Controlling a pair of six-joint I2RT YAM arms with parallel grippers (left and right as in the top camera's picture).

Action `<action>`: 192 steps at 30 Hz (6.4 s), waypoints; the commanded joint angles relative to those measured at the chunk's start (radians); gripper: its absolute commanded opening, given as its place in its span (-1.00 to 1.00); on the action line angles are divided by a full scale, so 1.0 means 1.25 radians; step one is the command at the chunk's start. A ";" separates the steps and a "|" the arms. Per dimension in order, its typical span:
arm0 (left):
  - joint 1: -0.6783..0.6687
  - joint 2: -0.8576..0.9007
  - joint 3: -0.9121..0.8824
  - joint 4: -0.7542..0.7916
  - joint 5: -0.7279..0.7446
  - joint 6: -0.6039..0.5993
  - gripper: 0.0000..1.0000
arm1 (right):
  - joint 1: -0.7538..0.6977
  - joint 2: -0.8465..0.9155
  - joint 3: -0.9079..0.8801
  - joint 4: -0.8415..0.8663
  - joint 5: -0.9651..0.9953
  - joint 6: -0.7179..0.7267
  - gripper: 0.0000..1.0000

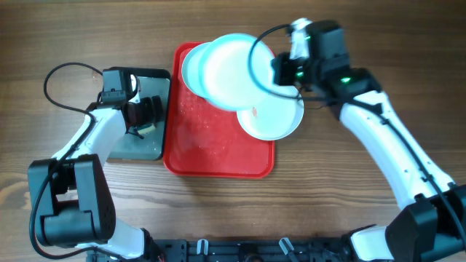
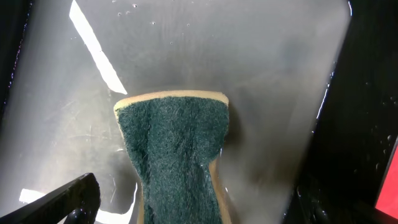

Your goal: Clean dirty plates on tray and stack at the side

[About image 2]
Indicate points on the green yellow sponge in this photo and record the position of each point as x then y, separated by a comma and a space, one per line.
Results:
174, 139

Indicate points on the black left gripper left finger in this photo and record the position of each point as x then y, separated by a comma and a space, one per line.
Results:
75, 202

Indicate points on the black water tray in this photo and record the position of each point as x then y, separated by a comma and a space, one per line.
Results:
312, 88

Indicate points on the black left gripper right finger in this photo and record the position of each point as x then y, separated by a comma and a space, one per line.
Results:
315, 203

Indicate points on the red plastic tray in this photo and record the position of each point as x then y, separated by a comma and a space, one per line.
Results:
387, 197

